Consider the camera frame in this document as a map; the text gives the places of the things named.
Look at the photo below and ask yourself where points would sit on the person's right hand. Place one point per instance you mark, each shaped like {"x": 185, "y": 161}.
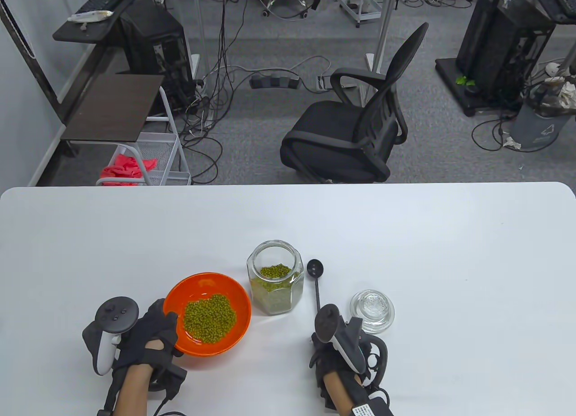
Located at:
{"x": 330, "y": 357}

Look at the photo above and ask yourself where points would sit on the person's left hand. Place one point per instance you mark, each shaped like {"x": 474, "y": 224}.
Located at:
{"x": 141, "y": 330}

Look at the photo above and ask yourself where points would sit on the orange bowl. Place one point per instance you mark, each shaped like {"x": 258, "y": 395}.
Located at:
{"x": 173, "y": 342}

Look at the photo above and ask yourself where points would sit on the glass jar lid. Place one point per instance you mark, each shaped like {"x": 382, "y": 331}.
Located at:
{"x": 372, "y": 310}

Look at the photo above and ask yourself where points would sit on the black measuring scoop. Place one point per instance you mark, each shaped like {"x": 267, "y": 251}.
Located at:
{"x": 317, "y": 290}

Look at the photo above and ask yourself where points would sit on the green mung beans portion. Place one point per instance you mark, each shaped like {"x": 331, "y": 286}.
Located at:
{"x": 210, "y": 318}

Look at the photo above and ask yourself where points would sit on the green mung beans heap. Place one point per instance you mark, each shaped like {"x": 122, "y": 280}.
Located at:
{"x": 272, "y": 272}

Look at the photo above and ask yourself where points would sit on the person's left forearm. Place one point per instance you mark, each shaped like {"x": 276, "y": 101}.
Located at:
{"x": 134, "y": 391}

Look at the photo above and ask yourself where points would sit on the person's right forearm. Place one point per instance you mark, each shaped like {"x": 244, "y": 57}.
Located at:
{"x": 339, "y": 395}

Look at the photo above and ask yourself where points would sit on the black white right controller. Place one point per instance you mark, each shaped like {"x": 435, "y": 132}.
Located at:
{"x": 348, "y": 348}

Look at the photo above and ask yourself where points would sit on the black white controller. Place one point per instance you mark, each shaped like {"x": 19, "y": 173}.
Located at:
{"x": 348, "y": 348}
{"x": 116, "y": 316}

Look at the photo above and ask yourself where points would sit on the black white left controller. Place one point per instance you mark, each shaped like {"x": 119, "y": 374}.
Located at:
{"x": 116, "y": 316}

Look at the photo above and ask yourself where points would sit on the black battery pack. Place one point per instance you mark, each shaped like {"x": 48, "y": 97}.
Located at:
{"x": 373, "y": 409}

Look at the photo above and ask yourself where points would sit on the glass jar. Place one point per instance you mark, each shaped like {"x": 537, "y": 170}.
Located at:
{"x": 288, "y": 294}

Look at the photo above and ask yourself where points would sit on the red cloth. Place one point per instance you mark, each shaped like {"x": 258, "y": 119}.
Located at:
{"x": 123, "y": 166}

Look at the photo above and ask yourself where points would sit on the black office chair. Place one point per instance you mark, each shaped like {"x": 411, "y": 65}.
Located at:
{"x": 342, "y": 137}

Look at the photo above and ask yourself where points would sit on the dark wooden side table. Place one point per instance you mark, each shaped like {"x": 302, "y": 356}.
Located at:
{"x": 112, "y": 108}

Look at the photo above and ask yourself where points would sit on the white floor socket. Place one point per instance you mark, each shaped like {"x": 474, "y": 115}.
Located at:
{"x": 326, "y": 82}

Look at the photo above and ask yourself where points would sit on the black computer tower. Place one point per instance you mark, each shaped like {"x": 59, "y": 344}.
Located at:
{"x": 157, "y": 51}

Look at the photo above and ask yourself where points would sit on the black power strip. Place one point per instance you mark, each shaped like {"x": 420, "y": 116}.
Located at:
{"x": 274, "y": 81}

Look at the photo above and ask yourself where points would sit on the dark wooden desk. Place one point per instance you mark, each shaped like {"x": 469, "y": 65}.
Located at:
{"x": 85, "y": 31}

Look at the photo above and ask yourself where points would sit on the black floor platform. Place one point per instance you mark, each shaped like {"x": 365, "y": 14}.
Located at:
{"x": 450, "y": 76}

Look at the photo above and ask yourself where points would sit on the small green object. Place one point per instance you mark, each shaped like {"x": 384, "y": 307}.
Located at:
{"x": 463, "y": 80}

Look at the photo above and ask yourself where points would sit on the grey trash bin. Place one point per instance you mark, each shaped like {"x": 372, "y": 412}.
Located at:
{"x": 537, "y": 128}

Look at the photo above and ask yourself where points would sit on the silver plastic packet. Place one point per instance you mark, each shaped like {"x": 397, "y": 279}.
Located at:
{"x": 90, "y": 15}

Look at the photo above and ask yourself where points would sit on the metal wheeled cart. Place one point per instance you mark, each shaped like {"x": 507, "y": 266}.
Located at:
{"x": 360, "y": 11}

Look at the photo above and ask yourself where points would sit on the chair wheel base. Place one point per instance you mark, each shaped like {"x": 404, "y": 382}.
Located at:
{"x": 288, "y": 9}

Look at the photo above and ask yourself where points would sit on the tall black computer case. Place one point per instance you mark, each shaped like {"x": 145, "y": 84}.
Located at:
{"x": 499, "y": 47}

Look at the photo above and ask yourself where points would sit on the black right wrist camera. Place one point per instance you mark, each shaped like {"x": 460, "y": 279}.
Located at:
{"x": 324, "y": 395}

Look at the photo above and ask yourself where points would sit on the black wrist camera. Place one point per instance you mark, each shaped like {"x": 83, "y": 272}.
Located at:
{"x": 171, "y": 379}
{"x": 324, "y": 395}

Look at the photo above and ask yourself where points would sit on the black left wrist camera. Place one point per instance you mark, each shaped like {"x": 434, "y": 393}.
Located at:
{"x": 171, "y": 379}

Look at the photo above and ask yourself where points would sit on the black metal frame post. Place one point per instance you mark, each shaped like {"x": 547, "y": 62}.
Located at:
{"x": 31, "y": 65}

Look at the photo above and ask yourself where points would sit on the white desk frame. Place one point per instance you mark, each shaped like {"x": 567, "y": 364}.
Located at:
{"x": 382, "y": 38}

